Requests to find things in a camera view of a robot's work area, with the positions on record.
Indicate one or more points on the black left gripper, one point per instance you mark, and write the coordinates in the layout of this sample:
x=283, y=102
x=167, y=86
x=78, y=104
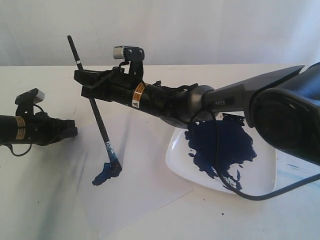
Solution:
x=42, y=130

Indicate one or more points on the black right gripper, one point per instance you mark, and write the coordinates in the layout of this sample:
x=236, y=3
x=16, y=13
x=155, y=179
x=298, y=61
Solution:
x=119, y=87

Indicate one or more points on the black paintbrush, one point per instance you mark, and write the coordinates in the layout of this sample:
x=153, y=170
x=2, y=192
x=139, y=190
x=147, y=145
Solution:
x=113, y=168

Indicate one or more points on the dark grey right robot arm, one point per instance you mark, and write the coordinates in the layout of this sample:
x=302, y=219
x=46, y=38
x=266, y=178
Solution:
x=282, y=105

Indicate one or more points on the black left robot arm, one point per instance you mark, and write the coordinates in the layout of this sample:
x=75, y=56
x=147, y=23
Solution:
x=12, y=129

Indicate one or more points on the white paper sheet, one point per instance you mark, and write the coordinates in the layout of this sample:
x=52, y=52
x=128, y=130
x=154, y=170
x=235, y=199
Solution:
x=145, y=183

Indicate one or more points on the white backdrop curtain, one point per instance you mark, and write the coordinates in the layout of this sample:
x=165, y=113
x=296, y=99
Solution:
x=171, y=32

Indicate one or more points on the white square plate with paint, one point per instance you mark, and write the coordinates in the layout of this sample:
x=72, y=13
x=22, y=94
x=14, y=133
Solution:
x=245, y=160

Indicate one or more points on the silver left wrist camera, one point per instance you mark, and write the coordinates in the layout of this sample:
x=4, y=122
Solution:
x=33, y=96

